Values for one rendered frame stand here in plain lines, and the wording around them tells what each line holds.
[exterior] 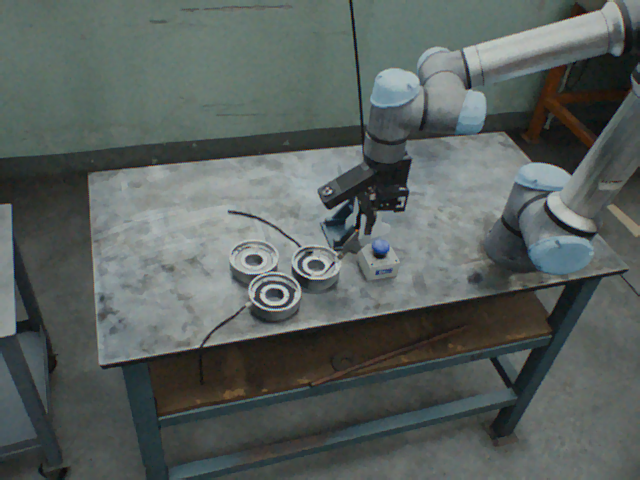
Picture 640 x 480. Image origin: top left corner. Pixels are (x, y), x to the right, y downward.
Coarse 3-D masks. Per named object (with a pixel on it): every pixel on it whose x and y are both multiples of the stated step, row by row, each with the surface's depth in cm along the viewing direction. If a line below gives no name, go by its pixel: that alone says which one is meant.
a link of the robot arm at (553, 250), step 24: (624, 120) 104; (600, 144) 108; (624, 144) 105; (600, 168) 109; (624, 168) 107; (552, 192) 122; (576, 192) 114; (600, 192) 111; (528, 216) 125; (552, 216) 117; (576, 216) 115; (600, 216) 118; (528, 240) 123; (552, 240) 117; (576, 240) 115; (552, 264) 121; (576, 264) 120
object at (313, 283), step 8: (304, 248) 133; (312, 248) 134; (320, 248) 134; (328, 248) 134; (296, 256) 132; (328, 256) 134; (296, 264) 131; (304, 264) 131; (312, 264) 134; (320, 264) 133; (328, 264) 132; (336, 264) 132; (296, 272) 128; (312, 272) 130; (320, 272) 130; (336, 272) 129; (296, 280) 131; (304, 280) 128; (312, 280) 127; (320, 280) 127; (328, 280) 128; (312, 288) 129; (320, 288) 130
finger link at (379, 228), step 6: (378, 216) 118; (360, 222) 120; (378, 222) 119; (360, 228) 120; (372, 228) 119; (378, 228) 120; (384, 228) 120; (390, 228) 121; (360, 234) 121; (372, 234) 121; (378, 234) 121; (360, 240) 122; (366, 240) 121
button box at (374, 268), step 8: (368, 248) 134; (392, 248) 135; (360, 256) 135; (368, 256) 132; (376, 256) 132; (384, 256) 132; (392, 256) 133; (360, 264) 136; (368, 264) 131; (376, 264) 131; (384, 264) 131; (392, 264) 132; (368, 272) 131; (376, 272) 132; (384, 272) 133; (392, 272) 133; (368, 280) 133; (376, 280) 134
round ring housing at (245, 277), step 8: (248, 240) 133; (256, 240) 134; (232, 248) 131; (240, 248) 133; (264, 248) 134; (272, 248) 133; (232, 256) 131; (248, 256) 132; (256, 256) 133; (264, 256) 132; (272, 256) 132; (232, 264) 127; (248, 264) 134; (264, 264) 130; (232, 272) 129; (240, 272) 127; (248, 272) 126; (256, 272) 126; (264, 272) 127; (240, 280) 129; (248, 280) 127
